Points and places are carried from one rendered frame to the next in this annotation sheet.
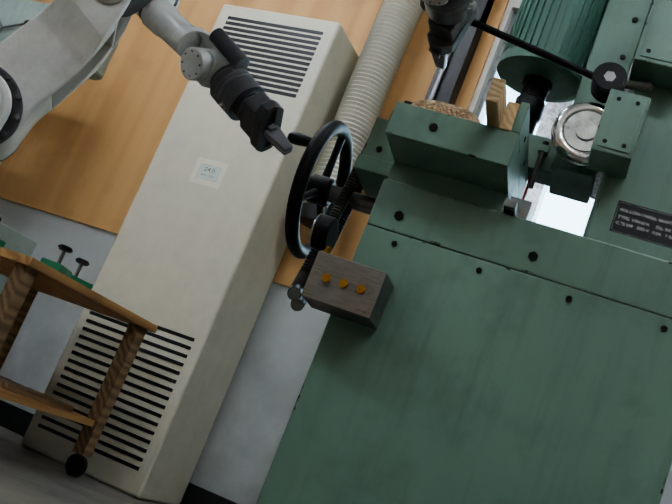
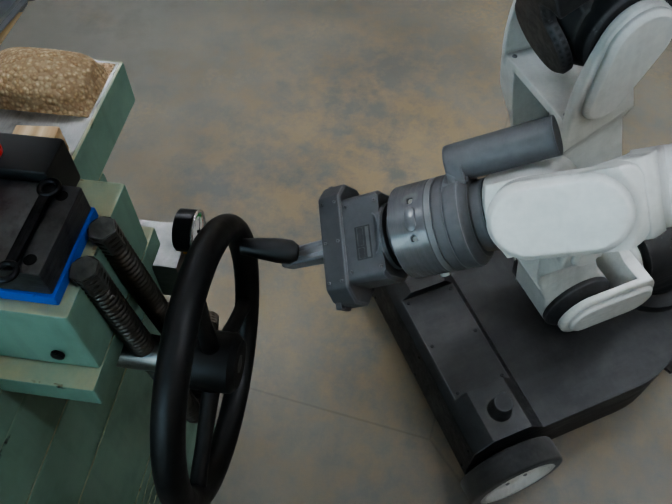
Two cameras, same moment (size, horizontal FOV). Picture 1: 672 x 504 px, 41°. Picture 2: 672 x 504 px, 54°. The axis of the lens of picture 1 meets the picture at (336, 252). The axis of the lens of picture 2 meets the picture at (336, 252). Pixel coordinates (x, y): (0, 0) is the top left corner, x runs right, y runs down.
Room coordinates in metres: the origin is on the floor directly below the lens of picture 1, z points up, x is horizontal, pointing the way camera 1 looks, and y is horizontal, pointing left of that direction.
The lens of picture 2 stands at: (2.06, 0.15, 1.40)
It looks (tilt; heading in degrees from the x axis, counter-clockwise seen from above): 55 degrees down; 171
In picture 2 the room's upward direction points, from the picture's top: straight up
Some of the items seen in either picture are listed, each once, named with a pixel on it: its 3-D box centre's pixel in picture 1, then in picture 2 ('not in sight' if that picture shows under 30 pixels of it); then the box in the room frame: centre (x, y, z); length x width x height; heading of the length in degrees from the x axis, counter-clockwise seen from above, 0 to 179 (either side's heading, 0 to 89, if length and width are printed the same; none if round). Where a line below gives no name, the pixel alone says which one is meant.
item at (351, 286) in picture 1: (346, 289); (151, 256); (1.44, -0.04, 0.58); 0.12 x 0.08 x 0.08; 73
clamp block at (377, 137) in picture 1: (405, 160); (40, 266); (1.69, -0.06, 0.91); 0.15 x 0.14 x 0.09; 163
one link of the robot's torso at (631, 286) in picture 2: not in sight; (580, 272); (1.39, 0.75, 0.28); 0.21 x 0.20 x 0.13; 103
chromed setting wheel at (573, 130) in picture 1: (586, 133); not in sight; (1.50, -0.34, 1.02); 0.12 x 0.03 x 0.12; 73
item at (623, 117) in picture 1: (618, 133); not in sight; (1.45, -0.38, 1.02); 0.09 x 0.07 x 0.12; 163
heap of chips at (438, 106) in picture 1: (447, 116); (36, 71); (1.42, -0.09, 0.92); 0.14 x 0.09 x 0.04; 73
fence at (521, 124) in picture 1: (520, 186); not in sight; (1.62, -0.28, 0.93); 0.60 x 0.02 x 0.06; 163
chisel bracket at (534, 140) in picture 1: (521, 158); not in sight; (1.65, -0.27, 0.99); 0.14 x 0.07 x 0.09; 73
